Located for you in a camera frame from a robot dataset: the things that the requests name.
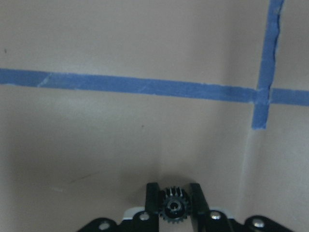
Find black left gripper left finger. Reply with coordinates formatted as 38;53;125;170
145;182;160;232

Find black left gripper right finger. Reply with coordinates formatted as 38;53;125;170
189;183;210;232

